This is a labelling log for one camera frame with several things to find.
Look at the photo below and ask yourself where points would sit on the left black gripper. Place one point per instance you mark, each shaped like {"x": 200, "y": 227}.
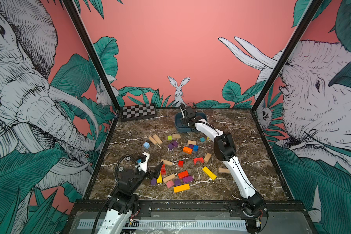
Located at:
{"x": 156, "y": 172}

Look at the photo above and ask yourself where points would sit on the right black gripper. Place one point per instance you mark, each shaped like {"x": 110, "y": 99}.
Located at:
{"x": 182, "y": 119}

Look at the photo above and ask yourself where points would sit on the purple bricks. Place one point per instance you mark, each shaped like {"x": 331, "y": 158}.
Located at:
{"x": 172, "y": 145}

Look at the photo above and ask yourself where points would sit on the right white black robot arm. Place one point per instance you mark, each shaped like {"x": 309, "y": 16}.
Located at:
{"x": 253, "y": 205}

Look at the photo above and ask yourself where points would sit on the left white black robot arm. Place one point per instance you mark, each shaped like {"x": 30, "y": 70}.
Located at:
{"x": 122, "y": 203}

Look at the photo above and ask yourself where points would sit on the purple brick far left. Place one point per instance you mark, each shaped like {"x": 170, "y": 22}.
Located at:
{"x": 154, "y": 181}

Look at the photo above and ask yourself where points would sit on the purple brick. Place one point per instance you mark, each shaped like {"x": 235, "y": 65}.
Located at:
{"x": 154, "y": 181}
{"x": 188, "y": 179}

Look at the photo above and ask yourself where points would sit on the upright yellow brick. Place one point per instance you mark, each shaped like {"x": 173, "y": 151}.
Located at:
{"x": 159, "y": 179}

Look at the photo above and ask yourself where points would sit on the red stacked brick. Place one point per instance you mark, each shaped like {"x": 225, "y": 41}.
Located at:
{"x": 163, "y": 170}

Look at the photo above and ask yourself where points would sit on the natural wood brick front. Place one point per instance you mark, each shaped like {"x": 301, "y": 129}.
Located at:
{"x": 169, "y": 178}

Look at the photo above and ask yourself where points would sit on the natural wood brick middle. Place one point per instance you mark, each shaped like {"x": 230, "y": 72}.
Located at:
{"x": 166, "y": 162}

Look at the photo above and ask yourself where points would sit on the pink brick front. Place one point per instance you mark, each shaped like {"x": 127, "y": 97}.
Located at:
{"x": 170, "y": 184}

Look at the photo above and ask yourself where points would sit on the natural wood brick centre back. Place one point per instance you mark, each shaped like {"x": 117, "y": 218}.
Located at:
{"x": 190, "y": 142}

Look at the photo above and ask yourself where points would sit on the light blue cube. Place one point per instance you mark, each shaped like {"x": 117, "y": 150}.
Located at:
{"x": 146, "y": 145}

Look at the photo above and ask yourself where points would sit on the small red cube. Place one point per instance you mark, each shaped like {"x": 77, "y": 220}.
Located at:
{"x": 180, "y": 163}

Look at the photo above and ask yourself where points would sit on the blue cube centre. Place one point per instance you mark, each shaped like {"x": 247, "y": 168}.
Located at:
{"x": 195, "y": 148}

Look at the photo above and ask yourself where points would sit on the long yellow brick front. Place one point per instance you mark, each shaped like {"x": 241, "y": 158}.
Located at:
{"x": 181, "y": 188}

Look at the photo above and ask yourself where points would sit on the orange red brick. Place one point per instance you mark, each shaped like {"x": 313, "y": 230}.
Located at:
{"x": 183, "y": 174}

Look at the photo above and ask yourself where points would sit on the orange brick centre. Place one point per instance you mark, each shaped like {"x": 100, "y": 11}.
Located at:
{"x": 187, "y": 150}

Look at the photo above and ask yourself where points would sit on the natural wood brick pair left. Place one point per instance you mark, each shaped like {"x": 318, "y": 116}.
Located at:
{"x": 155, "y": 139}

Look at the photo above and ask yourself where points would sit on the purple brick front centre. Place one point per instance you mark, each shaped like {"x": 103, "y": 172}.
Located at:
{"x": 188, "y": 179}

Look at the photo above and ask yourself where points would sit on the natural wood brick upright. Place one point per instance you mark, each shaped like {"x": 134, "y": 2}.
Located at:
{"x": 207, "y": 158}

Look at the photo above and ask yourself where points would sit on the red arch brick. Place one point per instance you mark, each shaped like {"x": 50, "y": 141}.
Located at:
{"x": 198, "y": 160}

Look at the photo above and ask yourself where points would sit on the angled yellow brick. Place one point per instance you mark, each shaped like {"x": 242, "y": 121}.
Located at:
{"x": 209, "y": 173}

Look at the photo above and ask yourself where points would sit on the black white checkerboard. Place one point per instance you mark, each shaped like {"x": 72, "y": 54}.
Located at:
{"x": 138, "y": 112}

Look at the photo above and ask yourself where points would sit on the natural wood brick right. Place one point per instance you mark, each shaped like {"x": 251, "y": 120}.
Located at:
{"x": 223, "y": 171}

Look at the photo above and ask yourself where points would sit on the metal front rail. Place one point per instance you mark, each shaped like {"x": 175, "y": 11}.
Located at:
{"x": 146, "y": 224}

